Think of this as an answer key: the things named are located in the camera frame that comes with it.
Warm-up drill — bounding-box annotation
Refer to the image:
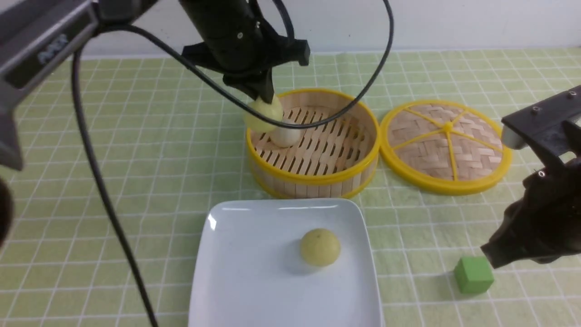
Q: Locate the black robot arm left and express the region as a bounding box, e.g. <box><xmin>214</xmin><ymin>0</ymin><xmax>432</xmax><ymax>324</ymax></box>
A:
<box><xmin>0</xmin><ymin>0</ymin><xmax>310</xmax><ymax>170</ymax></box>

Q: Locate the green cube block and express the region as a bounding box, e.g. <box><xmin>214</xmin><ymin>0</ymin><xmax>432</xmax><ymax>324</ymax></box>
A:
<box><xmin>453</xmin><ymin>256</ymin><xmax>495</xmax><ymax>294</ymax></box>

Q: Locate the black cable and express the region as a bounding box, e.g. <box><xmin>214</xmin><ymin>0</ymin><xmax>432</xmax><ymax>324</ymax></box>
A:
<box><xmin>71</xmin><ymin>0</ymin><xmax>394</xmax><ymax>327</ymax></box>

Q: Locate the yellow rimmed bamboo steamer basket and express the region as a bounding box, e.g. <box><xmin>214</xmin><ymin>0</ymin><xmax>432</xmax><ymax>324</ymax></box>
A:
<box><xmin>246</xmin><ymin>102</ymin><xmax>380</xmax><ymax>198</ymax></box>

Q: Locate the yellow bun front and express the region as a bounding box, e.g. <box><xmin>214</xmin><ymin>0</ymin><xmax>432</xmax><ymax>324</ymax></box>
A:
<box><xmin>244</xmin><ymin>96</ymin><xmax>285</xmax><ymax>134</ymax></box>

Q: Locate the woven bamboo steamer lid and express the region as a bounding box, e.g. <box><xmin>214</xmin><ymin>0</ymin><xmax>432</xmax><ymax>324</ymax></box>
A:
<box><xmin>379</xmin><ymin>100</ymin><xmax>512</xmax><ymax>195</ymax></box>

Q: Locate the yellow bun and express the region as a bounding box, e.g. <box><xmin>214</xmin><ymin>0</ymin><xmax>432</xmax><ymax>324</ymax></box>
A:
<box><xmin>244</xmin><ymin>96</ymin><xmax>285</xmax><ymax>134</ymax></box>
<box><xmin>300</xmin><ymin>228</ymin><xmax>342</xmax><ymax>267</ymax></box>

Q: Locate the white steamed bun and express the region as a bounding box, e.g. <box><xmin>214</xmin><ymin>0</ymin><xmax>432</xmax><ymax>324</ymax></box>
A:
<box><xmin>270</xmin><ymin>128</ymin><xmax>301</xmax><ymax>148</ymax></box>

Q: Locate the white square plate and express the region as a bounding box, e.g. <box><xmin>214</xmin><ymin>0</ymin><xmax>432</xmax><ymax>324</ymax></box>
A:
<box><xmin>188</xmin><ymin>198</ymin><xmax>384</xmax><ymax>327</ymax></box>

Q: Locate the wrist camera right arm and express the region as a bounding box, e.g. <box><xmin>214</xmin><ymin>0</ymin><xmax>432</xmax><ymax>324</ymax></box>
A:
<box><xmin>501</xmin><ymin>86</ymin><xmax>581</xmax><ymax>173</ymax></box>

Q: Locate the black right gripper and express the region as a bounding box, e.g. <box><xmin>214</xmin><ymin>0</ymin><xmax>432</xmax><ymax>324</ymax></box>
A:
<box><xmin>481</xmin><ymin>158</ymin><xmax>581</xmax><ymax>269</ymax></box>

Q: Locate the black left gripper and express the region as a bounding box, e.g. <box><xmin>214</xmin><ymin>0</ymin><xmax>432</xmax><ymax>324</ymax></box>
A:
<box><xmin>180</xmin><ymin>0</ymin><xmax>310</xmax><ymax>104</ymax></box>

